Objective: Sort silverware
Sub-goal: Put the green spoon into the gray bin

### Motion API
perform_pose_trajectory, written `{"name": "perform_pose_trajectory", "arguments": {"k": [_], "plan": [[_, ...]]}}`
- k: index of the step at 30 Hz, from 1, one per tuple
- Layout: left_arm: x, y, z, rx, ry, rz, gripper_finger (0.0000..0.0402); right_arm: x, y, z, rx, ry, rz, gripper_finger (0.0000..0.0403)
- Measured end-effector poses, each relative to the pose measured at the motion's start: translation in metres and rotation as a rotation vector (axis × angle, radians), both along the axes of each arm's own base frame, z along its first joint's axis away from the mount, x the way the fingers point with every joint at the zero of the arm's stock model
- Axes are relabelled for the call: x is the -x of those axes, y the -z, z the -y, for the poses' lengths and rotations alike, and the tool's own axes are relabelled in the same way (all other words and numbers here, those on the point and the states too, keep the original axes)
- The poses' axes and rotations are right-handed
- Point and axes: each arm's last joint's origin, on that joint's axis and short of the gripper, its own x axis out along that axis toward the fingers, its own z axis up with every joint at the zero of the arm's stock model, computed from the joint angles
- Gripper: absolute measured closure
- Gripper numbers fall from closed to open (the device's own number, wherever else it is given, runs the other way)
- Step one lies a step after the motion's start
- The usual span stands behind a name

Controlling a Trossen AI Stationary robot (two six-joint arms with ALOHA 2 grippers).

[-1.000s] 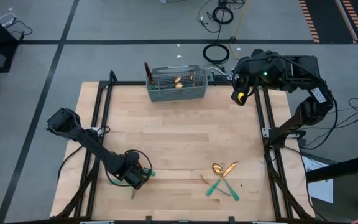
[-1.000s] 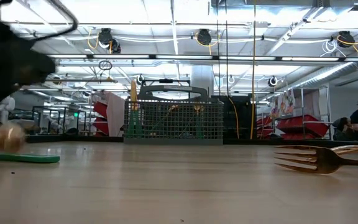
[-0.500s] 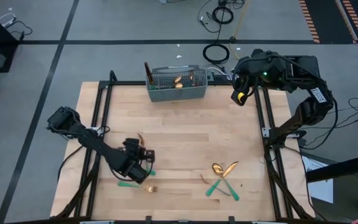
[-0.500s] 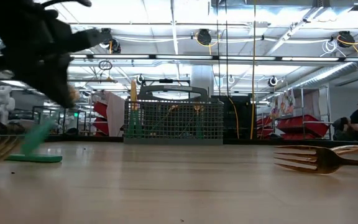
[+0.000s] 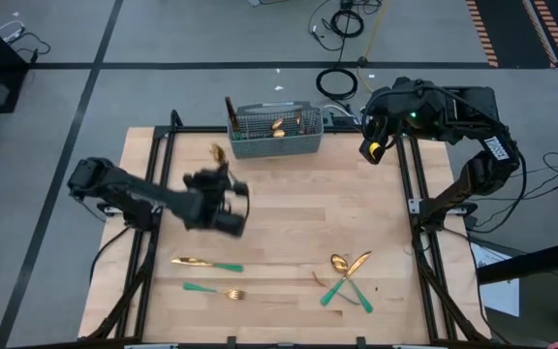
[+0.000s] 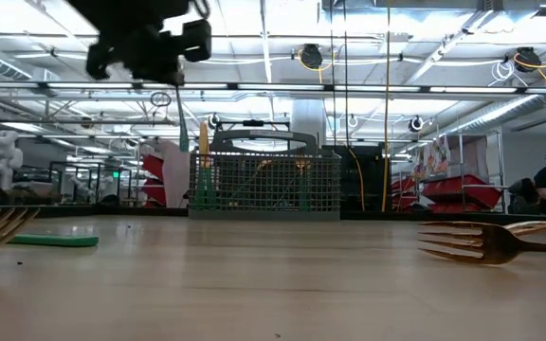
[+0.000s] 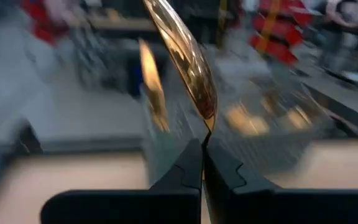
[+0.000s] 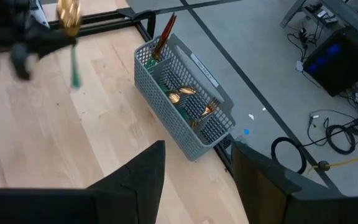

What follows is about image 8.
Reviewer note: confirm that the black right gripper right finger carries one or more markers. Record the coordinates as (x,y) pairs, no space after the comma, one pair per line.
(266,193)

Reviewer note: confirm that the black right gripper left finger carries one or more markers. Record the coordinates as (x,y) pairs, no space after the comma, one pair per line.
(129,186)

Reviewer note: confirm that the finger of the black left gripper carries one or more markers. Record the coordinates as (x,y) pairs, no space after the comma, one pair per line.
(51,36)
(47,49)

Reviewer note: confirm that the blue tape scrap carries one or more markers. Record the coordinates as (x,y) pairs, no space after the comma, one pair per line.
(246,131)

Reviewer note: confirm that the white power adapter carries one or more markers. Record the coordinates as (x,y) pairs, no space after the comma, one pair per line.
(299,66)

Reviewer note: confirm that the grey plastic cutlery basket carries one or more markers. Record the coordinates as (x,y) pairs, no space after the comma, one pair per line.
(185,51)

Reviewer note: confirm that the black computer blue lights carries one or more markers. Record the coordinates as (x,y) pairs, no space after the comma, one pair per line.
(337,71)

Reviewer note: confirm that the grey desk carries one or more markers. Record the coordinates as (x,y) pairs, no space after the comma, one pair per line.
(353,18)

